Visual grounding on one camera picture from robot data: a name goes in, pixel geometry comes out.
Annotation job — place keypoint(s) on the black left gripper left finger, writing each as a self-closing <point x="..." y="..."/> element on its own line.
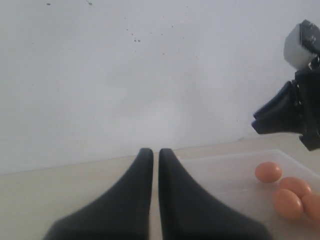
<point x="121" y="213"/>

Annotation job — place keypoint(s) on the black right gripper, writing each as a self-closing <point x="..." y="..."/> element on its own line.
<point x="294" y="109"/>

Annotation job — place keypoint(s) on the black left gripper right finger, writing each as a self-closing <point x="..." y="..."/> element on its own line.
<point x="189" y="212"/>

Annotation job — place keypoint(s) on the brown egg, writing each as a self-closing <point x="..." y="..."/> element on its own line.
<point x="268" y="172"/>
<point x="296" y="185"/>
<point x="287" y="204"/>
<point x="311" y="205"/>

